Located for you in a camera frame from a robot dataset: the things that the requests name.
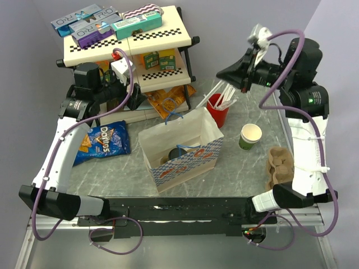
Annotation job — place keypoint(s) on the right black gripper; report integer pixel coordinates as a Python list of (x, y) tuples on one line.
[(237, 74)]

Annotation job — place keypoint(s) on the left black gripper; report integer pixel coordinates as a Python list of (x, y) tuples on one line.
[(137, 97)]

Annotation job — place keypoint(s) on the paper takeout bag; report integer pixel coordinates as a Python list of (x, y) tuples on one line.
[(197, 128)]

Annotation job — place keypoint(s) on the black coffee cup lid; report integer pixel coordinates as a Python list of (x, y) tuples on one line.
[(175, 153)]

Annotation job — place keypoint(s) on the brown pulp cup carrier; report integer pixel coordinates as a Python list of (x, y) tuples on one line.
[(193, 157)]

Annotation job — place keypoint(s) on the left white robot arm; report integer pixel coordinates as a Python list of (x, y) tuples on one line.
[(47, 195)]

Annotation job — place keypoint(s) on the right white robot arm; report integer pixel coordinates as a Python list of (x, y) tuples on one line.
[(306, 105)]

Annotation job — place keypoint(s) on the orange snack bag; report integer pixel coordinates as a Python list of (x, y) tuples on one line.
[(165, 102)]

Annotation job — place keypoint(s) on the white wrapped straws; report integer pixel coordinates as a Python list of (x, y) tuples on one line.
[(225, 100)]

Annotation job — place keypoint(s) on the green snack box right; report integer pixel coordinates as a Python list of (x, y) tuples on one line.
[(150, 60)]

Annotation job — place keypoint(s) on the red straw holder cup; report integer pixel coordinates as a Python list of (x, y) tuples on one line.
[(218, 115)]

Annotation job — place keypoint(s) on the cream checkered shelf rack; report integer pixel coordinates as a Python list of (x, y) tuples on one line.
[(172, 34)]

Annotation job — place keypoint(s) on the orange snack box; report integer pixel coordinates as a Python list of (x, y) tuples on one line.
[(104, 65)]

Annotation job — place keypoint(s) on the green yellow snack box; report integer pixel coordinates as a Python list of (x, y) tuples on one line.
[(167, 59)]

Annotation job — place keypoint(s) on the blue chip bag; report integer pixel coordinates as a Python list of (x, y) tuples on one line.
[(104, 141)]

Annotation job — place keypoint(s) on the teal box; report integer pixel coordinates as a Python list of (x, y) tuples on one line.
[(135, 25)]

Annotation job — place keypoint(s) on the purple R.O box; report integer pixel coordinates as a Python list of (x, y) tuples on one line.
[(92, 34)]

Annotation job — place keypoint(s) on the wavy striped pouch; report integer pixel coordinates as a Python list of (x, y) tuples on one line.
[(150, 7)]

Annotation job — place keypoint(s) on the blue R.O box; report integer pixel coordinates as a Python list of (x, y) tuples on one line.
[(68, 24)]

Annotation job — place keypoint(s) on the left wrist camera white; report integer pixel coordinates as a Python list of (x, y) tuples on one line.
[(122, 66)]

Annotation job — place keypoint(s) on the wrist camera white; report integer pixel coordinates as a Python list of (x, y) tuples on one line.
[(259, 37), (122, 66)]

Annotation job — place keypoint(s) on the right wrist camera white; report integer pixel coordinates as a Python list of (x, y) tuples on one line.
[(259, 37)]

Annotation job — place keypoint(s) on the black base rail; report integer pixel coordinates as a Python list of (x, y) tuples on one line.
[(169, 216)]

